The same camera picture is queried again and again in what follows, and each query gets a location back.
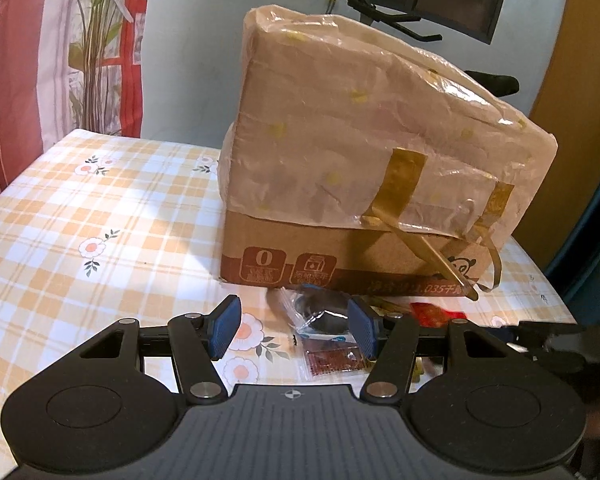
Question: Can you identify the clear blue-print snack packet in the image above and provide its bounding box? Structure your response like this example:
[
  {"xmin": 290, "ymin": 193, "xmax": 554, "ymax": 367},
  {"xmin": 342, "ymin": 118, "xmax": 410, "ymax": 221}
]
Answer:
[{"xmin": 280, "ymin": 283, "xmax": 357, "ymax": 335}]

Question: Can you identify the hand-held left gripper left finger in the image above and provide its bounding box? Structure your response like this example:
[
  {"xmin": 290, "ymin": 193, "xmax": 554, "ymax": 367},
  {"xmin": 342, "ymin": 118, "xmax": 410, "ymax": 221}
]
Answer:
[{"xmin": 50, "ymin": 295, "xmax": 242, "ymax": 406}]

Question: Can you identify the dark red jerky packet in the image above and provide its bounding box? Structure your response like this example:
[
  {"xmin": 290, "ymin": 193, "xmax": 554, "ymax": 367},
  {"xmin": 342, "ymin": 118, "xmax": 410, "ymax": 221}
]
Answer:
[{"xmin": 300, "ymin": 342, "xmax": 369, "ymax": 377}]

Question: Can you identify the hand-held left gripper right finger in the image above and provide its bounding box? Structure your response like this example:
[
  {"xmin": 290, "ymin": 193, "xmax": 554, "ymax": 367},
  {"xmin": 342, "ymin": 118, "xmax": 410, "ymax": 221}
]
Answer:
[{"xmin": 348, "ymin": 296, "xmax": 536, "ymax": 405}]

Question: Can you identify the cardboard box with plastic liner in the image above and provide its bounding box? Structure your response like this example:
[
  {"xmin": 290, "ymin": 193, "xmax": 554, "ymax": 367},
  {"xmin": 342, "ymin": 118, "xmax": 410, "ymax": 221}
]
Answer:
[{"xmin": 215, "ymin": 4, "xmax": 559, "ymax": 304}]

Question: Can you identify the wooden door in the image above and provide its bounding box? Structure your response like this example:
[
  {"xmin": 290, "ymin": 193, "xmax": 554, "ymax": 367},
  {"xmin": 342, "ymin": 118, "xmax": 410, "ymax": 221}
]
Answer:
[{"xmin": 529, "ymin": 0, "xmax": 600, "ymax": 187}]

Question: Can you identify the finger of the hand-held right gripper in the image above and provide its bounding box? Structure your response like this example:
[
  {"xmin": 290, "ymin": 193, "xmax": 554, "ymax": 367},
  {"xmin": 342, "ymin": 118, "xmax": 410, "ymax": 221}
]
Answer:
[{"xmin": 495, "ymin": 322, "xmax": 590, "ymax": 375}]

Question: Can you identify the red snack packet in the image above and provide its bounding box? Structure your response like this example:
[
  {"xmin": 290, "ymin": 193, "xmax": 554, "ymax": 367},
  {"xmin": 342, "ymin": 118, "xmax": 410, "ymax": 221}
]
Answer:
[{"xmin": 409, "ymin": 302, "xmax": 469, "ymax": 330}]

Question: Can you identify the black office chair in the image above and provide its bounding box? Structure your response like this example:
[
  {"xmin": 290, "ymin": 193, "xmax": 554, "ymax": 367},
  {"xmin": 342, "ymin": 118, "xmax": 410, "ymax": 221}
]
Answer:
[{"xmin": 325, "ymin": 0, "xmax": 521, "ymax": 97}]

